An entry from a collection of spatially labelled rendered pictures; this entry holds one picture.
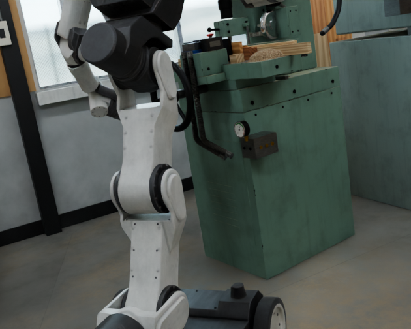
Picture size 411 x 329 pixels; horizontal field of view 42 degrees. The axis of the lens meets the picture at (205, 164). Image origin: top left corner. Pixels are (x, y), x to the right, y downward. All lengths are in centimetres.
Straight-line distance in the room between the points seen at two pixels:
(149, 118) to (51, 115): 190
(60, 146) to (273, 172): 161
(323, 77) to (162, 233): 117
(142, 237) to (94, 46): 55
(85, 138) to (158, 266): 201
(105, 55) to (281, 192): 112
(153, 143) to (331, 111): 113
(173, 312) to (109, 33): 76
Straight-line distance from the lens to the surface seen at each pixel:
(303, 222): 239
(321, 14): 404
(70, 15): 186
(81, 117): 344
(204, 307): 177
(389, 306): 207
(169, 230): 155
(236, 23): 233
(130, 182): 152
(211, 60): 212
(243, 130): 202
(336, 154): 250
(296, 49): 205
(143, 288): 157
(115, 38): 141
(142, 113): 156
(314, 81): 237
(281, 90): 223
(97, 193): 353
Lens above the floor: 102
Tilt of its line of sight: 13 degrees down
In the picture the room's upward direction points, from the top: 9 degrees counter-clockwise
